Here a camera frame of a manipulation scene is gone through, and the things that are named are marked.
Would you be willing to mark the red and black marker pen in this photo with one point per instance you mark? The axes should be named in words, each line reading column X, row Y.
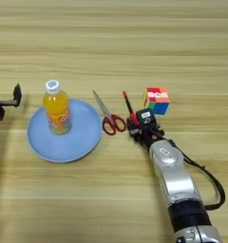
column 129, row 106

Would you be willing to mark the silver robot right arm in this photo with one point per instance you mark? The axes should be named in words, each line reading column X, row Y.
column 179, row 183

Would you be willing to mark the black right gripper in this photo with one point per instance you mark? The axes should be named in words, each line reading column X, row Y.
column 149, row 133

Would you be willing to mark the multicoloured puzzle cube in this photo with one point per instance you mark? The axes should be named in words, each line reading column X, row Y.
column 157, row 101

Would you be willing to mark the orange juice bottle white cap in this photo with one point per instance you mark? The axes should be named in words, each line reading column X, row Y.
column 57, row 107

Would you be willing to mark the light blue round plate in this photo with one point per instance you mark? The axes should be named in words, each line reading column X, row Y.
column 78, row 139

